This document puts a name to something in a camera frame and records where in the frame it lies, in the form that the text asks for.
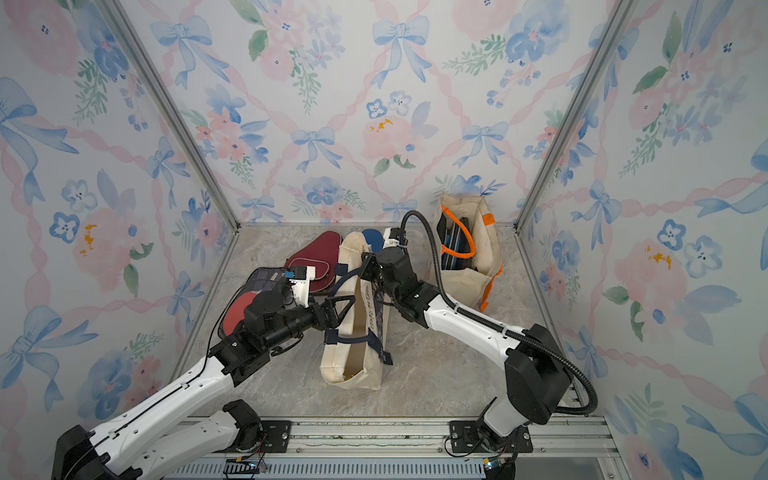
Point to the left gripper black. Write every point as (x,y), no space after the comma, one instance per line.
(332,319)

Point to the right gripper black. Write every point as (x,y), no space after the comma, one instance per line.
(362,257)

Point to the blue ping pong paddle case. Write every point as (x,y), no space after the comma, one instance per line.
(374,239)

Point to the maroon ping pong paddle case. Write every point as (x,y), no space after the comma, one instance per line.
(322,254)

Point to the cream canvas bag orange handles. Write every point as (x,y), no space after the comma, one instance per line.
(472,286)

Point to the cream canvas bag navy handles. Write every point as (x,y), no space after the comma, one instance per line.
(354,353)

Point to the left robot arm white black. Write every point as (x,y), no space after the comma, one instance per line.
(145,442)

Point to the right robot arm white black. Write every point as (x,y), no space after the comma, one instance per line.
(535,375)

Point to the dark items in orange bag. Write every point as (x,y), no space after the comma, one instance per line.
(453,237)

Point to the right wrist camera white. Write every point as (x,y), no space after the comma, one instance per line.
(394,237)

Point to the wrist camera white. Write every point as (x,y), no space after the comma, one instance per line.
(394,237)
(300,278)

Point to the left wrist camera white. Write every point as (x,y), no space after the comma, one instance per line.
(300,278)

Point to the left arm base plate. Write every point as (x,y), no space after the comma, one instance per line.
(271,436)

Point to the aluminium front rail frame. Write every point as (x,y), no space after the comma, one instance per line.
(414,448)

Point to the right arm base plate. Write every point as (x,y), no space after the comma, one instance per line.
(467,437)

